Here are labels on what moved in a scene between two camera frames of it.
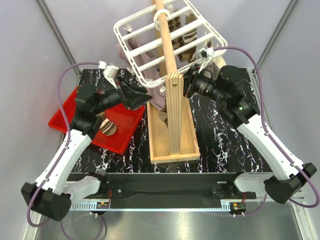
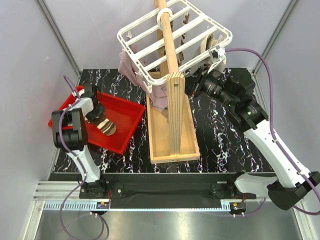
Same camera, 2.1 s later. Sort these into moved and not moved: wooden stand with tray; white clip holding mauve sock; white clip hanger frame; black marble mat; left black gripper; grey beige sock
Moved: white clip hanger frame; grey beige sock; white clip holding mauve sock; left black gripper
Not moved: wooden stand with tray; black marble mat
